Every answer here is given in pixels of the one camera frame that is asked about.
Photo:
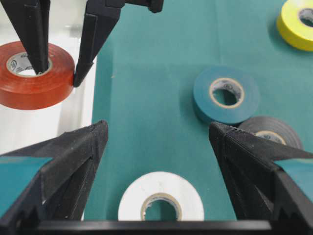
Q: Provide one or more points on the black tape roll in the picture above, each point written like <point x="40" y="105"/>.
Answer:
<point x="272" y="129"/>

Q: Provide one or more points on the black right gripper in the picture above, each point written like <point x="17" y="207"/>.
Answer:
<point x="100" y="18"/>

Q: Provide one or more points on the red tape roll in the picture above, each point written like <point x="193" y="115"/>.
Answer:
<point x="27" y="92"/>

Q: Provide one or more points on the white plastic tray case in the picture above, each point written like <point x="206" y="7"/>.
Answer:
<point x="19" y="128"/>

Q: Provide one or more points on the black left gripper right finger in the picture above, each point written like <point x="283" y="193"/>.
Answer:
<point x="265" y="180"/>

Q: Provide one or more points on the green table cloth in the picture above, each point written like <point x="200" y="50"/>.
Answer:
<point x="143" y="89"/>

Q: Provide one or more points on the white tape roll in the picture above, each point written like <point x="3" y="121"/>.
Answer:
<point x="165" y="186"/>

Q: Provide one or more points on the yellow tape roll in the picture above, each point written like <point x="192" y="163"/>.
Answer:
<point x="295" y="23"/>

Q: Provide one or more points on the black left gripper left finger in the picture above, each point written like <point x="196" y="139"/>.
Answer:
<point x="50" y="180"/>

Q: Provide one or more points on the teal tape roll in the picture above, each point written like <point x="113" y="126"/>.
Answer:
<point x="241" y="84"/>

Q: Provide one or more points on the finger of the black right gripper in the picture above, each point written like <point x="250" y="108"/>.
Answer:
<point x="30" y="19"/>

